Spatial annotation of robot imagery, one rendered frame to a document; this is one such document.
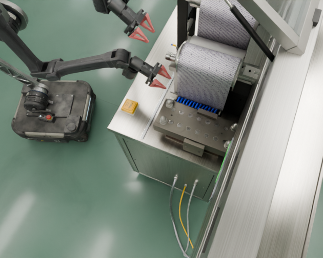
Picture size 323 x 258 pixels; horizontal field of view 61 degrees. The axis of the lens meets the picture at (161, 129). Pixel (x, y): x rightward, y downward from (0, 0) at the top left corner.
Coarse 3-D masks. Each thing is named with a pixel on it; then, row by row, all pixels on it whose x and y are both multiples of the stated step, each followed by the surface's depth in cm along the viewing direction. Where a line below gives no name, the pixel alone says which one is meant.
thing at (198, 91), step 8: (184, 80) 122; (192, 80) 120; (184, 88) 128; (192, 88) 125; (200, 88) 122; (208, 88) 120; (216, 88) 117; (184, 96) 135; (192, 96) 131; (200, 96) 128; (208, 96) 125; (216, 96) 123; (224, 96) 120; (208, 104) 132; (216, 104) 129; (224, 104) 126
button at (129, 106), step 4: (128, 100) 148; (132, 100) 148; (124, 104) 147; (128, 104) 147; (132, 104) 147; (136, 104) 147; (124, 108) 147; (128, 108) 146; (132, 108) 146; (128, 112) 147; (132, 112) 146
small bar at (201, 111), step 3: (198, 111) 130; (201, 111) 130; (204, 111) 129; (207, 111) 129; (201, 114) 130; (204, 114) 129; (207, 114) 129; (210, 114) 129; (213, 114) 129; (216, 114) 128; (210, 117) 129; (213, 117) 128; (216, 117) 128
